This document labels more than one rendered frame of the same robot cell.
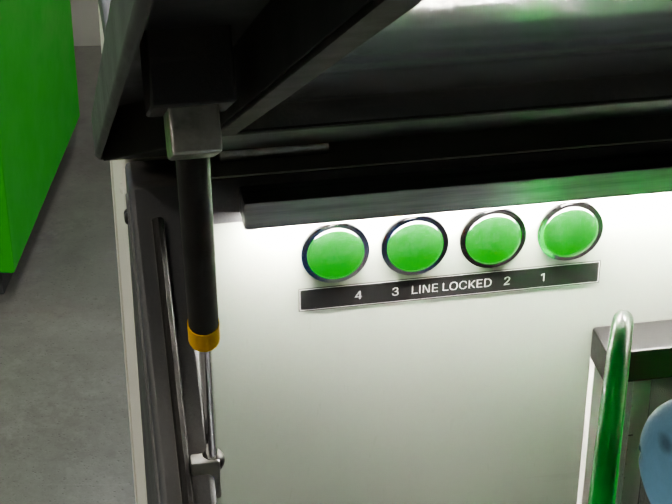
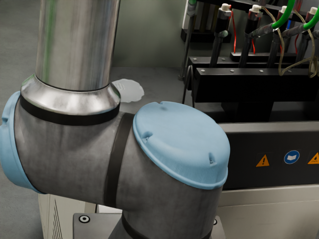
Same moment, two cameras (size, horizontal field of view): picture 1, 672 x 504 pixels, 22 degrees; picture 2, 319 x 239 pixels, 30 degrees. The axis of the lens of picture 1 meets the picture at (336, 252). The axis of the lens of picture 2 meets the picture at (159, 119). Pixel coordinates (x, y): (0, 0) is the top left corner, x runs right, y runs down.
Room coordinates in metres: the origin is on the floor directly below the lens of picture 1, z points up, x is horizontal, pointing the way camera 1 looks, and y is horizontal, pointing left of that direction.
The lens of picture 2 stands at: (-0.49, 0.09, 1.62)
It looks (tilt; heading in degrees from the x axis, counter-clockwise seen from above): 31 degrees down; 350
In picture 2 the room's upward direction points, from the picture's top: 9 degrees clockwise
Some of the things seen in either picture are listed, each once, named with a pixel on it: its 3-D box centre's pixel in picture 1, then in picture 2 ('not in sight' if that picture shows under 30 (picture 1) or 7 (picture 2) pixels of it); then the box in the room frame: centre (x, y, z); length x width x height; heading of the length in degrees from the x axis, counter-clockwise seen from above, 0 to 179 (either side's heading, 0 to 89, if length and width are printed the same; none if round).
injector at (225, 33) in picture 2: not in sight; (217, 50); (0.83, -0.25, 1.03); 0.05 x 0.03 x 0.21; 10
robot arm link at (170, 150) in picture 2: not in sight; (171, 167); (0.08, -0.03, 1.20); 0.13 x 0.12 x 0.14; 76
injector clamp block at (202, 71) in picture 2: not in sight; (249, 90); (0.86, -0.36, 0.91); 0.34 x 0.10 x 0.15; 100
